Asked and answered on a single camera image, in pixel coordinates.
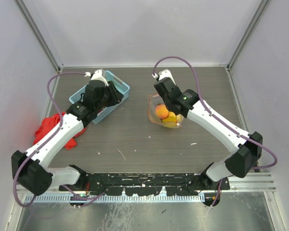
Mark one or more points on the red crumpled cloth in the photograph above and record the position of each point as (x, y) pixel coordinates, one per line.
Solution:
(48, 124)

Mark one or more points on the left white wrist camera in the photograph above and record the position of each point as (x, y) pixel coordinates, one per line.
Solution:
(98, 74)

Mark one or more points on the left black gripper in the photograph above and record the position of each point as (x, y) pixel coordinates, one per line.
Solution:
(115, 96)

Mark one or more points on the aluminium frame rail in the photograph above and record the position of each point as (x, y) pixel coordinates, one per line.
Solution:
(253, 182)

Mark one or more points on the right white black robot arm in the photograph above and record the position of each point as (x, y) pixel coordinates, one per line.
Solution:
(242, 145)

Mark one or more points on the yellow mango slice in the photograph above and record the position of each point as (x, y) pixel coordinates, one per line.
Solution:
(170, 118)

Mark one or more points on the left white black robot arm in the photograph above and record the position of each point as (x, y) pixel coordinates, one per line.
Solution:
(31, 168)

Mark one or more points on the white slotted cable duct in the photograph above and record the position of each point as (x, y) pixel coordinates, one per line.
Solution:
(162, 198)

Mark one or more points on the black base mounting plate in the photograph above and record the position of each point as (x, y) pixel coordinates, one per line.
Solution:
(115, 184)

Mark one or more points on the red orange peach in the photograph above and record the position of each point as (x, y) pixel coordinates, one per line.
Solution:
(161, 111)

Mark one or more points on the yellow pear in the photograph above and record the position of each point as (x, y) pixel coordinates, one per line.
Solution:
(174, 125)

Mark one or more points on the clear orange zip top bag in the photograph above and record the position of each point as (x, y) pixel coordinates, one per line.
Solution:
(153, 101)

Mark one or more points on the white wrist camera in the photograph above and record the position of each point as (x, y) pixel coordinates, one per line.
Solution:
(163, 74)
(98, 74)

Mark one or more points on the light blue plastic basket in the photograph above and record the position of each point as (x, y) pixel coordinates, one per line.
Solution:
(97, 99)

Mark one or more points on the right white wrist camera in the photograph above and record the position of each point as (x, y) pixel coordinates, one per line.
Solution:
(163, 74)

